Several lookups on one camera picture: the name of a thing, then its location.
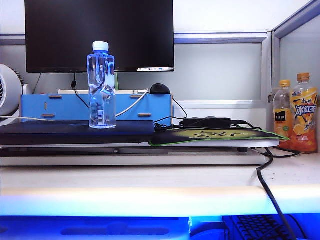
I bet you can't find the blue desk organizer box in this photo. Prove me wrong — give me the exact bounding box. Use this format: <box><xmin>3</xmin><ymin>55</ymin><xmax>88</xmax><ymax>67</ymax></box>
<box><xmin>20</xmin><ymin>93</ymin><xmax>174</xmax><ymax>126</ymax></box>

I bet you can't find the thick black power cord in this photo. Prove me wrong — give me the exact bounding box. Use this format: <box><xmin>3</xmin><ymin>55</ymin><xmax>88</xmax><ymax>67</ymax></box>
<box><xmin>256</xmin><ymin>146</ymin><xmax>298</xmax><ymax>240</ymax></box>

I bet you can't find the black laptop power adapter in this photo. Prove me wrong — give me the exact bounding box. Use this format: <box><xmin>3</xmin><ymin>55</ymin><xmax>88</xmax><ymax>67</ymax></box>
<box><xmin>182</xmin><ymin>117</ymin><xmax>232</xmax><ymax>130</ymax></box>

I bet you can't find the black green-edged snake-logo mouse pad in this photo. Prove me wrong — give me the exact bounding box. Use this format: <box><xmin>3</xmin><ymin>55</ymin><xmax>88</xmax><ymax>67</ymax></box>
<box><xmin>149</xmin><ymin>127</ymin><xmax>291</xmax><ymax>147</ymax></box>

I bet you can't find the white cable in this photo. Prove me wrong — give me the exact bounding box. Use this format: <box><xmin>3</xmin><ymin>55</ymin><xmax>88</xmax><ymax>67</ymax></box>
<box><xmin>0</xmin><ymin>88</ymin><xmax>150</xmax><ymax>122</ymax></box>

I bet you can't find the large iced tea bottle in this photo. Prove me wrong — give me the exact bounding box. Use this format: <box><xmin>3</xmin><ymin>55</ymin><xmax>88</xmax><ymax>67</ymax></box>
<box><xmin>289</xmin><ymin>72</ymin><xmax>319</xmax><ymax>154</ymax></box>

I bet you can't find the small orange juice bottle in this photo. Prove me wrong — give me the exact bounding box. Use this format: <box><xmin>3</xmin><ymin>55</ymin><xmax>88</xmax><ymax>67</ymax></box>
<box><xmin>272</xmin><ymin>79</ymin><xmax>294</xmax><ymax>143</ymax></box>

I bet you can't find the black keyboard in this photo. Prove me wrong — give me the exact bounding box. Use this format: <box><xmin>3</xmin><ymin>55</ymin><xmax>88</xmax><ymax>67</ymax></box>
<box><xmin>229</xmin><ymin>214</ymin><xmax>301</xmax><ymax>240</ymax></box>

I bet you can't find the black computer mouse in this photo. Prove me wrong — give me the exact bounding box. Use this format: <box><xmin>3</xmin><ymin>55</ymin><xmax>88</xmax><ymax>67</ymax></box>
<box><xmin>149</xmin><ymin>83</ymin><xmax>172</xmax><ymax>95</ymax></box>

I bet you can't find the black computer monitor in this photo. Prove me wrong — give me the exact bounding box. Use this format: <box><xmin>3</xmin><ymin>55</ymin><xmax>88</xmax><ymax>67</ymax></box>
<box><xmin>24</xmin><ymin>0</ymin><xmax>175</xmax><ymax>74</ymax></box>

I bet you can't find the white desk fan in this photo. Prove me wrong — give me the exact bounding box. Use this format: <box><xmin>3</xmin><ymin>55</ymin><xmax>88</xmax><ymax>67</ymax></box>
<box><xmin>0</xmin><ymin>63</ymin><xmax>24</xmax><ymax>126</ymax></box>

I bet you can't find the black monitor cable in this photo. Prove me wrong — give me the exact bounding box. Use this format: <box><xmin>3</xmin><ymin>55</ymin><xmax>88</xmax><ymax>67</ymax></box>
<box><xmin>71</xmin><ymin>72</ymin><xmax>91</xmax><ymax>110</ymax></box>

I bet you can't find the dark closed laptop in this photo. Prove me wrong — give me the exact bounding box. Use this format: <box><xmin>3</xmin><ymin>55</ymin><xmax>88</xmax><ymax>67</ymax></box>
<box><xmin>0</xmin><ymin>120</ymin><xmax>156</xmax><ymax>146</ymax></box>

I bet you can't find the thin black cable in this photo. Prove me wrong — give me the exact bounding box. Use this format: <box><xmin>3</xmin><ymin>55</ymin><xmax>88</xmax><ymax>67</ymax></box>
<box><xmin>271</xmin><ymin>147</ymin><xmax>300</xmax><ymax>159</ymax></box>

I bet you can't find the black mouse cable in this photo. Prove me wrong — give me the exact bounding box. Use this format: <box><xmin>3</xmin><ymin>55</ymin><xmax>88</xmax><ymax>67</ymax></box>
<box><xmin>153</xmin><ymin>98</ymin><xmax>188</xmax><ymax>131</ymax></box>

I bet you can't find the white desk riser stand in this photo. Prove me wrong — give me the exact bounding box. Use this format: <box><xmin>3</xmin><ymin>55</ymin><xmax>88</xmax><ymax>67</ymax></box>
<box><xmin>0</xmin><ymin>138</ymin><xmax>280</xmax><ymax>167</ymax></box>

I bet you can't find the clear mineral water bottle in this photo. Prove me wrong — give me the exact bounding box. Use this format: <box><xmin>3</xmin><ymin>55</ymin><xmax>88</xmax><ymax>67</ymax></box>
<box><xmin>86</xmin><ymin>41</ymin><xmax>117</xmax><ymax>130</ymax></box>

